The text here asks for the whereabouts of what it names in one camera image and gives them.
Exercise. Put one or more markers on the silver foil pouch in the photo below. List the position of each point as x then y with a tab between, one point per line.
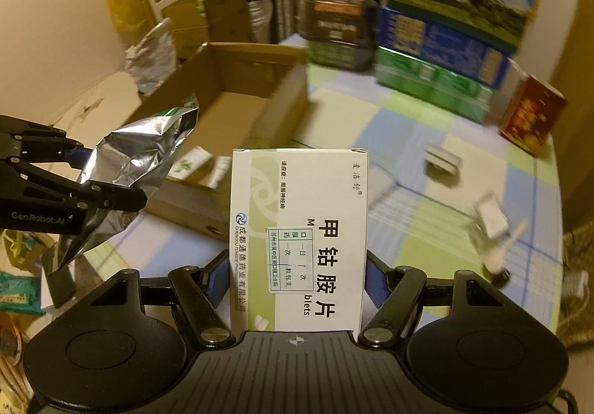
137	156

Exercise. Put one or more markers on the checkered tablecloth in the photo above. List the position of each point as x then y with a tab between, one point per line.
423	214

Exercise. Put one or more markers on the small white charger block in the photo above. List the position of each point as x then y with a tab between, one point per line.
443	160

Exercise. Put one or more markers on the red gift box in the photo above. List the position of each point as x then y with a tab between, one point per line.
531	114

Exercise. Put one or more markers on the blue milk carton case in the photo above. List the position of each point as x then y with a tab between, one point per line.
442	45

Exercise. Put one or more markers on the clear wrapped white packet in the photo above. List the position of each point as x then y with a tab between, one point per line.
489	222

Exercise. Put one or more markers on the green white medicine box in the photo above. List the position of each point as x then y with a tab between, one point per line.
297	239

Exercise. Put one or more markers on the green shrink-wrapped drink pack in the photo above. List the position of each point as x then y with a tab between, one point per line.
433	84

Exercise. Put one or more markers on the large cardboard box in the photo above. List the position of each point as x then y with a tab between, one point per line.
250	96

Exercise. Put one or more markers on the crumpled silver white bag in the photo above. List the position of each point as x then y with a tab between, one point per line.
153	59

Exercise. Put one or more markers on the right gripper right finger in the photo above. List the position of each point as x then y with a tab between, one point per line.
396	293

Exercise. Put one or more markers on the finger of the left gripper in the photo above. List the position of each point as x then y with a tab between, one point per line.
36	143
26	183

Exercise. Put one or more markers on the brown cardboard carton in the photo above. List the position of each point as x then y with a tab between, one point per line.
216	21

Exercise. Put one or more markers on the white ointment box green dragon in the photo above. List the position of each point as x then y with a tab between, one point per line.
195	160

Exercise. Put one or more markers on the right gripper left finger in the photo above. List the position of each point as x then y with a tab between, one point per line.
198	291

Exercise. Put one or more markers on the dark packaged bowl set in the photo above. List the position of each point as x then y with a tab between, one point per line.
340	33

